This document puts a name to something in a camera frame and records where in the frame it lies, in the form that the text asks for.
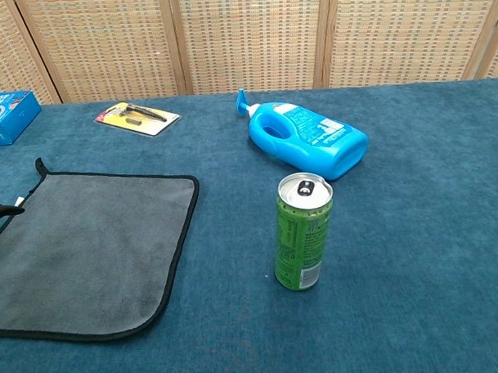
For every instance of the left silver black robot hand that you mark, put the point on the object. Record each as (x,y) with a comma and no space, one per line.
(4,211)

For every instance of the grey cloth black trim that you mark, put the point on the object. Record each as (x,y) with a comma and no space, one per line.
(91,249)

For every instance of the blue cookie box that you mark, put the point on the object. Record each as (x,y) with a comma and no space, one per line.
(5,117)

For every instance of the razor in yellow blister pack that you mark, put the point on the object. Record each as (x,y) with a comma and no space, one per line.
(138,116)

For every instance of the woven bamboo folding screen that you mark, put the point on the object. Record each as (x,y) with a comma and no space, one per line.
(248,39)

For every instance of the green drink can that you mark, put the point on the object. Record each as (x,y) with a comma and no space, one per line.
(302,238)

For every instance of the blue detergent bottle with pump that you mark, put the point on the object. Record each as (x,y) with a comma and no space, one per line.
(313,139)

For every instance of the blue carpet table cover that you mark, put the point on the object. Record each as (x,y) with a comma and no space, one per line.
(398,251)

